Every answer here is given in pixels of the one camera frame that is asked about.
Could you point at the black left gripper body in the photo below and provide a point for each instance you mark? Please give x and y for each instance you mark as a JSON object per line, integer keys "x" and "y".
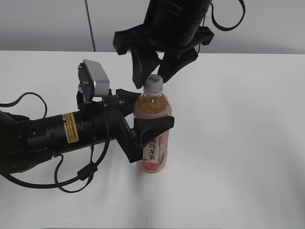
{"x": 102, "y": 122}

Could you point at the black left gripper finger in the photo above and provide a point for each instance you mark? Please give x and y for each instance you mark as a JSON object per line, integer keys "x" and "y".
{"x": 127, "y": 101}
{"x": 148, "y": 129}

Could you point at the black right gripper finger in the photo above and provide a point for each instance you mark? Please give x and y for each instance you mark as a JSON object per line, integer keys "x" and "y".
{"x": 171, "y": 64}
{"x": 144, "y": 62}

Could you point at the white bottle cap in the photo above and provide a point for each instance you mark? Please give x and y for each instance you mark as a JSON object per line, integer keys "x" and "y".
{"x": 153, "y": 84}

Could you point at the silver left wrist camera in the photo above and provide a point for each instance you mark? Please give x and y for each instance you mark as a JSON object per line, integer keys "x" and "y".
{"x": 94, "y": 81}

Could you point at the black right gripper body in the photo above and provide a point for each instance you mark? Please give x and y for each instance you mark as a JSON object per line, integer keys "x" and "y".
{"x": 173, "y": 38}

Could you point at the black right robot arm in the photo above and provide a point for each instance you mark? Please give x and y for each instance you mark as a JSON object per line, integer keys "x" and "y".
{"x": 175, "y": 11}

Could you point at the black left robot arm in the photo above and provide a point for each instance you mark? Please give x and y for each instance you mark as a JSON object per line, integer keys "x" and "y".
{"x": 25, "y": 143}

